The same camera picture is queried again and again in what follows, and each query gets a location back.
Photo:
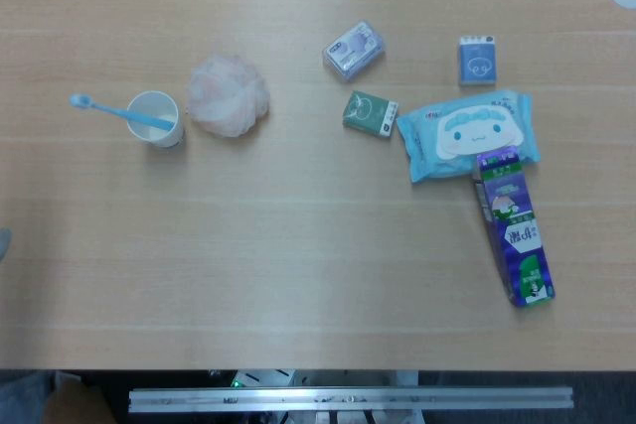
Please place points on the purple toothpaste box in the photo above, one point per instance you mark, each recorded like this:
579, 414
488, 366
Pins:
517, 230

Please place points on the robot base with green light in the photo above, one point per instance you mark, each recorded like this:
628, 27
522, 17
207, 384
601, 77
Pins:
258, 378

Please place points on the blue cartoon wet wipes pack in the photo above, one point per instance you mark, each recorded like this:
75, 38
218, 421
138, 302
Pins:
447, 136

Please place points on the green tissue pack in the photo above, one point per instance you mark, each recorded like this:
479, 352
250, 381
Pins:
370, 112

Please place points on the pink mesh bath sponge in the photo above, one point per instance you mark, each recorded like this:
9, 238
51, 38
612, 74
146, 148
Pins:
226, 94

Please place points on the white plastic cup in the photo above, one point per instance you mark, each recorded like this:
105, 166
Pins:
158, 121

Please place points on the blue tissue pack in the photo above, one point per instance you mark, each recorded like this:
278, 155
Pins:
477, 60

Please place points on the blue toothbrush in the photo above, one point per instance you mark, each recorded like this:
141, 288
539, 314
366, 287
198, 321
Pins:
107, 108

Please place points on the grey object at table edge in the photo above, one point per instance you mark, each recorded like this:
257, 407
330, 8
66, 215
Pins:
3, 241

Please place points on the aluminium profile rail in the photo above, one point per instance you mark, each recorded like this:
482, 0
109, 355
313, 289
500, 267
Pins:
348, 398

